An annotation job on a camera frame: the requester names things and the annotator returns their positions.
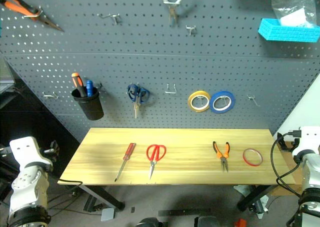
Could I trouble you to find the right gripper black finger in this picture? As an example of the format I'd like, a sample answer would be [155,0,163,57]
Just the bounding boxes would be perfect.
[289,137,300,152]
[277,133,288,152]

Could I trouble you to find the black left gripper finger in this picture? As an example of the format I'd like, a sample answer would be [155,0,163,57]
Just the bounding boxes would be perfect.
[49,140,60,159]

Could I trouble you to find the grey metal pegboard wall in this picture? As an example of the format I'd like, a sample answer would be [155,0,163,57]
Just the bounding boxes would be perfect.
[0,0,320,148]

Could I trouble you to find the black plastic cup holder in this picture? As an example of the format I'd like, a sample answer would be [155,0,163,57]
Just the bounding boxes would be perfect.
[71,87,105,121]

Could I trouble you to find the black table leg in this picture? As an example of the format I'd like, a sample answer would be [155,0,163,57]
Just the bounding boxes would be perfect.
[79,185,126,212]
[236,185,279,213]

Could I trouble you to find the orange black needle-nose pliers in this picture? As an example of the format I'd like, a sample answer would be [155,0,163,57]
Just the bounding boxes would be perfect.
[212,141,231,173]

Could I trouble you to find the blue tape roll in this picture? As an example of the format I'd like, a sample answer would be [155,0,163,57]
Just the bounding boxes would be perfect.
[209,89,236,114]

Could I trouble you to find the yellow tape roll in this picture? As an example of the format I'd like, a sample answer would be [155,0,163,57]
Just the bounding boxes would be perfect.
[187,90,211,113]

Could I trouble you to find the blue plastic storage bin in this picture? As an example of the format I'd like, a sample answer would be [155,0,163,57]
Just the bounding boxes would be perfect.
[257,17,320,43]

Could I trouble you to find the dark rounded shape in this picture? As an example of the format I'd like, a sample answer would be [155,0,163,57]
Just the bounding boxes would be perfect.
[194,215,221,227]
[136,217,165,227]

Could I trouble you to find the black flat floor strip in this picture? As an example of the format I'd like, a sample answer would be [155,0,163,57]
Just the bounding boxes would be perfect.
[157,208,211,217]

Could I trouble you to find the silver double-prong pegboard hook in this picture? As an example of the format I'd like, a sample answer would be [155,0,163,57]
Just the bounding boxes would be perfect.
[164,83,177,95]

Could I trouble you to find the clear plastic bag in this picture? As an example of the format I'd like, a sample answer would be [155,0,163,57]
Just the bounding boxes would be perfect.
[271,0,318,28]

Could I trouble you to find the orange black long-nose pliers, hung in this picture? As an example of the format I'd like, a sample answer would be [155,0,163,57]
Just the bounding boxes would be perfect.
[0,0,65,33]

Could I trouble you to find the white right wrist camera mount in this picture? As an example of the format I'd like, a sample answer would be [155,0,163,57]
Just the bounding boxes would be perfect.
[291,126,320,158]

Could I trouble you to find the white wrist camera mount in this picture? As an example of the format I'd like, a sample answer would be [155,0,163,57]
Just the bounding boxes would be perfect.
[291,126,320,158]
[9,136,53,170]

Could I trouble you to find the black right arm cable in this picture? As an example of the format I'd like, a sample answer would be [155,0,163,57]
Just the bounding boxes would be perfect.
[270,133,305,197]

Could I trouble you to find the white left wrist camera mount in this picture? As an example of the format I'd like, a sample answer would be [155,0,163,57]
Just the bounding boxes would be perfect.
[9,136,53,170]

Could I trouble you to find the black cable on table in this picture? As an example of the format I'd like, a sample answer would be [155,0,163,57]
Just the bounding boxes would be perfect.
[57,178,84,187]

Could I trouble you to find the red tape ring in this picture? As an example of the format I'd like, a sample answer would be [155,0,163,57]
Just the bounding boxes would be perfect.
[242,148,264,167]

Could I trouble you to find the orange black handled screwdriver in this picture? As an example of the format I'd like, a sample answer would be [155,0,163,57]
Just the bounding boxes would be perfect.
[71,72,86,98]

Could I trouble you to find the blue handled screwdriver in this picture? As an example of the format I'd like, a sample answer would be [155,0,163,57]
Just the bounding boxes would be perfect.
[85,79,94,97]

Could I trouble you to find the red handled screwdriver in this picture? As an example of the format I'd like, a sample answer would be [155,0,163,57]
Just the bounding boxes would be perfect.
[114,142,137,183]

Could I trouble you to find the blue handled scissors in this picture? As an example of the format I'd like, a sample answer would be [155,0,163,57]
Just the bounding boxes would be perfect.
[126,83,151,120]

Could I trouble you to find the red handled scissors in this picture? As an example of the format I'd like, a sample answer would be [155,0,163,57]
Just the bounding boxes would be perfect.
[146,144,167,180]

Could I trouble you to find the white black handled pliers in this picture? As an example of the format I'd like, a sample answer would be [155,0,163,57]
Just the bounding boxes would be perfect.
[153,0,191,27]

